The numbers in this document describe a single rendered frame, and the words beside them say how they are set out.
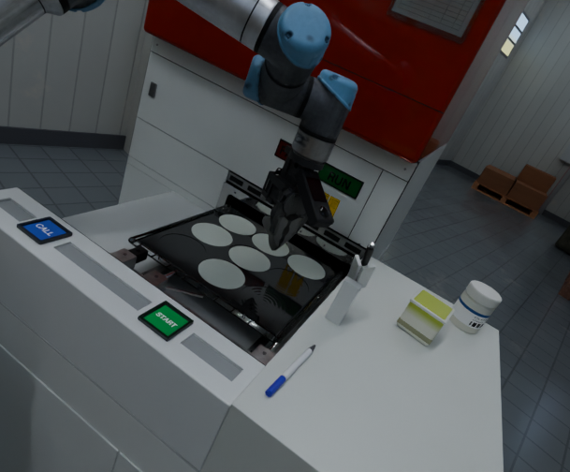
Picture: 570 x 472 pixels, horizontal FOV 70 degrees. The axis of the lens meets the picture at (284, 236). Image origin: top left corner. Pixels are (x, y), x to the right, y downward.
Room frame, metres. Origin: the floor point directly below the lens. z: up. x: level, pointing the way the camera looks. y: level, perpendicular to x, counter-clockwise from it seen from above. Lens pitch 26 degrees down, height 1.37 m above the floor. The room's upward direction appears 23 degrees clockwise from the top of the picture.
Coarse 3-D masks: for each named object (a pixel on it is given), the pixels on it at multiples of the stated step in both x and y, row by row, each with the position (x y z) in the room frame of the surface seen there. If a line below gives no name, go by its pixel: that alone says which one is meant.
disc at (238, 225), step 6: (222, 216) 0.95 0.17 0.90; (228, 216) 0.96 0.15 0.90; (234, 216) 0.98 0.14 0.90; (240, 216) 0.99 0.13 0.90; (222, 222) 0.92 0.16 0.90; (228, 222) 0.93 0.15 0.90; (234, 222) 0.95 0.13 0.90; (240, 222) 0.96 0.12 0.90; (246, 222) 0.98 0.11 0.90; (228, 228) 0.90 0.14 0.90; (234, 228) 0.92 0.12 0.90; (240, 228) 0.93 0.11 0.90; (246, 228) 0.94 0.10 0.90; (252, 228) 0.96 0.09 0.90; (246, 234) 0.91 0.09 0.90
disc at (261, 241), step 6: (258, 234) 0.94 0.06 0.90; (264, 234) 0.95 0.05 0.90; (252, 240) 0.90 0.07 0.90; (258, 240) 0.91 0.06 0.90; (264, 240) 0.92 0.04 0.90; (258, 246) 0.88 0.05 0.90; (264, 246) 0.89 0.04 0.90; (282, 246) 0.93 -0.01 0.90; (270, 252) 0.88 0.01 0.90; (276, 252) 0.89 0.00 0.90; (282, 252) 0.90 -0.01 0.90; (288, 252) 0.91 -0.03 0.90
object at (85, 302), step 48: (0, 192) 0.58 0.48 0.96; (0, 240) 0.49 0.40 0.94; (0, 288) 0.49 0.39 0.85; (48, 288) 0.46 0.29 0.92; (96, 288) 0.45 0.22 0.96; (144, 288) 0.50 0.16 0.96; (48, 336) 0.45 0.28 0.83; (96, 336) 0.42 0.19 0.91; (144, 336) 0.41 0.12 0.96; (192, 336) 0.45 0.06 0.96; (144, 384) 0.39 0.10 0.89; (192, 384) 0.37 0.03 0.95; (240, 384) 0.40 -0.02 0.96; (192, 432) 0.37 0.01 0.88
